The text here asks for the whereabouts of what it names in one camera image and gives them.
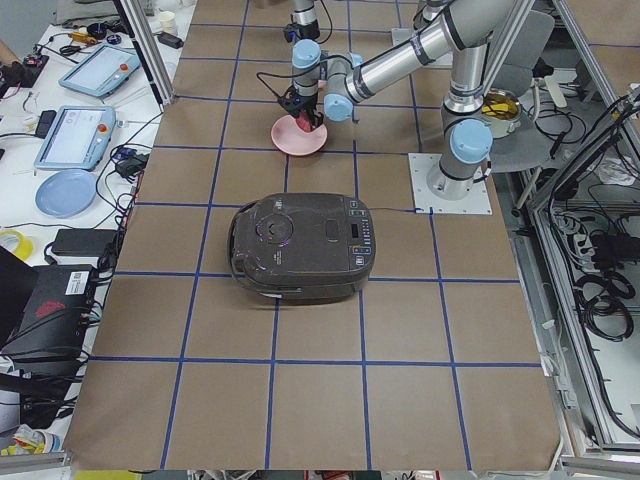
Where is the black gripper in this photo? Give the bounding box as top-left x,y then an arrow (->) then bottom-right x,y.
278,86 -> 324,128

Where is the red apple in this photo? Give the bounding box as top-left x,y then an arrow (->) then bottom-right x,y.
295,112 -> 314,133

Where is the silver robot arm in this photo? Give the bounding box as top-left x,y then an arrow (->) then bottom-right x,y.
287,0 -> 320,42
276,0 -> 515,201

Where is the pink plate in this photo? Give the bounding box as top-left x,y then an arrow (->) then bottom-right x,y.
271,116 -> 328,156

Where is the blue plate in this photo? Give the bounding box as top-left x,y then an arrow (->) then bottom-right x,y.
35,169 -> 96,218

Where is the dark grey rice cooker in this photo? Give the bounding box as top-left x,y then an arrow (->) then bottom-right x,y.
227,193 -> 376,301

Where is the round tin with yellow contents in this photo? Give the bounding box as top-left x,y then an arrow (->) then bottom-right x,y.
481,89 -> 522,139

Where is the grey office chair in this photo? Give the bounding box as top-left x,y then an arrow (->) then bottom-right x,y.
490,10 -> 555,173

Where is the upper blue teach pendant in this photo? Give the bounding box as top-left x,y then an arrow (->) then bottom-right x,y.
58,44 -> 141,98

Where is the blue teach pendant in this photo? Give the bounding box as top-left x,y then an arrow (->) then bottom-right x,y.
34,105 -> 116,171
58,44 -> 141,98

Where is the lower blue teach pendant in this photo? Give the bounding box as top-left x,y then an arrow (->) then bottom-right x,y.
34,105 -> 116,171

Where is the black power adapter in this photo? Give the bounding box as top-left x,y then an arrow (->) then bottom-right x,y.
44,228 -> 117,265

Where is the yellow tape roll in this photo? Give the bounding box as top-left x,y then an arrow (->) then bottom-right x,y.
0,229 -> 34,261

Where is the black computer box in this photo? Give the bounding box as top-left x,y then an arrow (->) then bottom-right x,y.
1,265 -> 107,382

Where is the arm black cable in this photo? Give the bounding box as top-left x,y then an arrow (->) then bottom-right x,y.
256,72 -> 296,104

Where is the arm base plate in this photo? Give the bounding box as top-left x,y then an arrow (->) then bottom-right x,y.
408,153 -> 492,215

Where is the aluminium frame post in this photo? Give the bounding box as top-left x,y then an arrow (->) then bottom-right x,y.
113,0 -> 175,106

